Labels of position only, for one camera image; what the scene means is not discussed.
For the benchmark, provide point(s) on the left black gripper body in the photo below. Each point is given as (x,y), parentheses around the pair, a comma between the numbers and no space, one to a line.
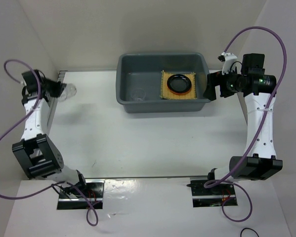
(55,88)

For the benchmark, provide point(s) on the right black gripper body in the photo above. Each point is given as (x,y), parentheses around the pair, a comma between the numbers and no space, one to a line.
(230,84)

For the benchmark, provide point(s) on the clear plastic cup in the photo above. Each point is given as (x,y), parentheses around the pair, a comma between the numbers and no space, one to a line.
(138,94)
(67,90)

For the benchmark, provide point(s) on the black round plate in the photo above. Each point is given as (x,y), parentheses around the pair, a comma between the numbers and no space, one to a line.
(179,83)

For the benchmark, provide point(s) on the orange plastic plate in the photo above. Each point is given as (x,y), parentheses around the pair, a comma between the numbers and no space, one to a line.
(180,93)

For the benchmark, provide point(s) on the woven bamboo mat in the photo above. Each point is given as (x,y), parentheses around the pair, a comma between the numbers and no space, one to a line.
(178,86)

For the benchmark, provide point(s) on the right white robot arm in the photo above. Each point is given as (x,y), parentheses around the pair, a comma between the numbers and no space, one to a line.
(259,161)

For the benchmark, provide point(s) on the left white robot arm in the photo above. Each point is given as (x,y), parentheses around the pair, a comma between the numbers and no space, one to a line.
(37,155)

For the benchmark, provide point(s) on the grey plastic bin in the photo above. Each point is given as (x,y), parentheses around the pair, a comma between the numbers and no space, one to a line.
(144,70)

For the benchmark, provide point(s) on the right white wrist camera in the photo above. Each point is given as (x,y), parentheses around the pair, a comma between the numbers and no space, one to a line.
(229,61)

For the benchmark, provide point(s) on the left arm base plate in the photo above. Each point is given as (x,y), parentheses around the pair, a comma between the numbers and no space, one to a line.
(70,199)

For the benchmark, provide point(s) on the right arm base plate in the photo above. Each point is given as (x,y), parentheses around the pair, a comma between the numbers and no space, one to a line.
(212,197)

